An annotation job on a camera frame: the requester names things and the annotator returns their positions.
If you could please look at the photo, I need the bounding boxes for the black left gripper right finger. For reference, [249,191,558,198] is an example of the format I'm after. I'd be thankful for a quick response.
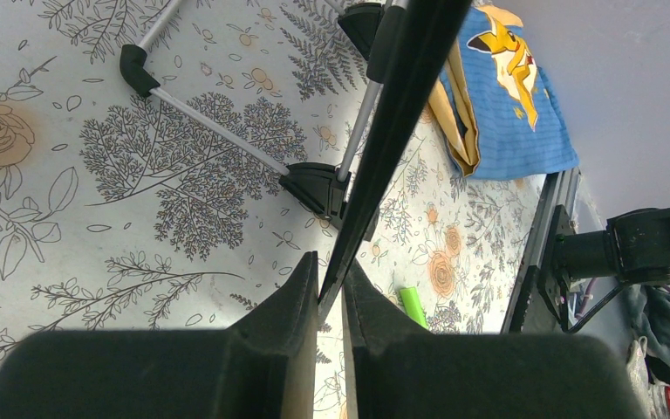
[342,264,645,418]

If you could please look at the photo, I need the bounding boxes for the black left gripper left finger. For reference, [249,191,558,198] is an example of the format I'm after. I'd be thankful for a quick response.
[0,251,318,418]

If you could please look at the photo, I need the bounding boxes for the green marker cap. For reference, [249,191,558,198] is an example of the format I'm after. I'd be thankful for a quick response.
[399,286,429,330]

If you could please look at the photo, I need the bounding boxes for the small black-framed whiteboard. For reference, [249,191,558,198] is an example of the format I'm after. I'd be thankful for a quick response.
[120,1,472,314]

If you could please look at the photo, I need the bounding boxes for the floral patterned table mat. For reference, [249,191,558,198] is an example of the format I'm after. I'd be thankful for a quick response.
[0,0,550,419]

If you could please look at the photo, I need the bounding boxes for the blue yellow cartoon cloth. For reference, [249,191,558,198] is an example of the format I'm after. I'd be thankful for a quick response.
[427,5,579,181]

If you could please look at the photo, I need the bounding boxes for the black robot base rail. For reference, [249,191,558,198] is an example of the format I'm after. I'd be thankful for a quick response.
[501,168,580,333]

